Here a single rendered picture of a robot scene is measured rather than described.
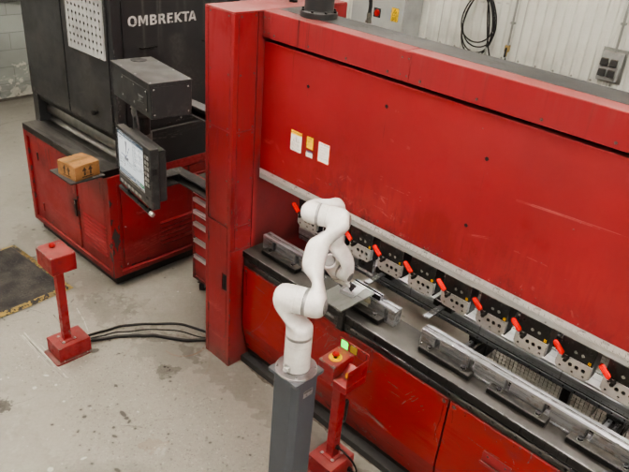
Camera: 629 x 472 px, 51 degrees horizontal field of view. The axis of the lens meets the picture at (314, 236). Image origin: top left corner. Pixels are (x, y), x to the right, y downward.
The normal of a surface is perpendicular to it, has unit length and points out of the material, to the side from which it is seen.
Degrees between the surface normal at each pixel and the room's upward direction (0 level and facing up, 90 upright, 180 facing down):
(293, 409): 90
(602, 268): 90
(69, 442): 0
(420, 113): 90
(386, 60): 90
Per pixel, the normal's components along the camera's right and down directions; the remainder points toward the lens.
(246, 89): 0.70, 0.39
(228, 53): -0.70, 0.29
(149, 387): 0.08, -0.87
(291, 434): 0.02, 0.48
